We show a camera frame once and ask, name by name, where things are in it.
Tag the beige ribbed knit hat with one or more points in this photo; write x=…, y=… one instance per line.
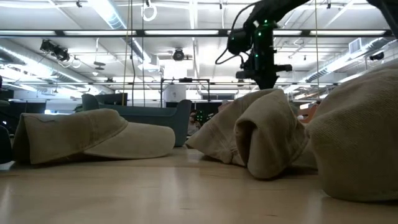
x=357, y=133

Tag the blue plastic bin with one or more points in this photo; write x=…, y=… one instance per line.
x=155, y=118

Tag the person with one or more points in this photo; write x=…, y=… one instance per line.
x=193, y=124

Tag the overhead frame beam with lights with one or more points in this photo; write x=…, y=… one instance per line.
x=186, y=32

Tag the dark computer monitor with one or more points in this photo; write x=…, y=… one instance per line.
x=112, y=99

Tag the round black ceiling spotlight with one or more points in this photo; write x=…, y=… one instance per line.
x=178, y=55

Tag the orange plastic bin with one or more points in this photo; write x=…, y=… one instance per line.
x=308, y=113

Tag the green potted plant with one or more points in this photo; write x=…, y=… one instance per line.
x=78, y=108

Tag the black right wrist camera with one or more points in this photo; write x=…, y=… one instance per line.
x=238, y=40

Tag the white ceiling air vent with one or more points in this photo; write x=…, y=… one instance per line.
x=355, y=45

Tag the crumpled beige cap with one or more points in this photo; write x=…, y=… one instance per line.
x=267, y=137

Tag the beige cap with curved brim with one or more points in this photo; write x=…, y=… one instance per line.
x=93, y=137

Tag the black ceiling-mounted camera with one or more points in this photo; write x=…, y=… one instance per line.
x=56, y=50

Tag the white cylindrical tank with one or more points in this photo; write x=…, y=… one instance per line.
x=174, y=92

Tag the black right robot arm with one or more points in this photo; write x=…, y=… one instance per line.
x=273, y=9

